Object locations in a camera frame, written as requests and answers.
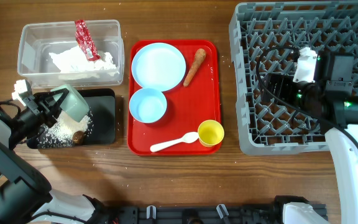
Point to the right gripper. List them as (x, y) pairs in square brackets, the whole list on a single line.
[(284, 82)]

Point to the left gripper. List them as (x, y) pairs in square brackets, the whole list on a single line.
[(56, 109)]

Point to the green bowl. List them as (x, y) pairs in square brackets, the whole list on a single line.
[(74, 105)]

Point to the white rice pile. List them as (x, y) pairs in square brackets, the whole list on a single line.
[(62, 132)]

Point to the brown mushroom piece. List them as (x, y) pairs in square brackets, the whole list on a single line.
[(78, 137)]

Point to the white napkin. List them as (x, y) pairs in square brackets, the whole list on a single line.
[(74, 60)]

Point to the red snack wrapper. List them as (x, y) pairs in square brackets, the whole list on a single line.
[(85, 41)]

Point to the yellow cup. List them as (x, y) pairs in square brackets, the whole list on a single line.
[(210, 132)]

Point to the orange carrot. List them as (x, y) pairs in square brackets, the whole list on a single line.
[(199, 58)]

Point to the light blue bowl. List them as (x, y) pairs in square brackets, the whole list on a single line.
[(147, 105)]

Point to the white plastic spoon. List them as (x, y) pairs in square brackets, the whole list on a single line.
[(186, 138)]

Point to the light blue plate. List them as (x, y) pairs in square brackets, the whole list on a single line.
[(159, 66)]

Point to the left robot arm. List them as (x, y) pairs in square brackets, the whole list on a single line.
[(26, 196)]

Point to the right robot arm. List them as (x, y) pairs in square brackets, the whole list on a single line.
[(322, 89)]

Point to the grey dishwasher rack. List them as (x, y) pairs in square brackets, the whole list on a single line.
[(261, 35)]

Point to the clear plastic bin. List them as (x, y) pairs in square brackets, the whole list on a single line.
[(38, 40)]

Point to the black tray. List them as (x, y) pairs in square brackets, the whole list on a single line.
[(101, 104)]

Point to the red serving tray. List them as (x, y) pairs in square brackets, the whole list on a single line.
[(187, 107)]

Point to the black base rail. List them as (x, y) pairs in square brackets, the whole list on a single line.
[(250, 213)]

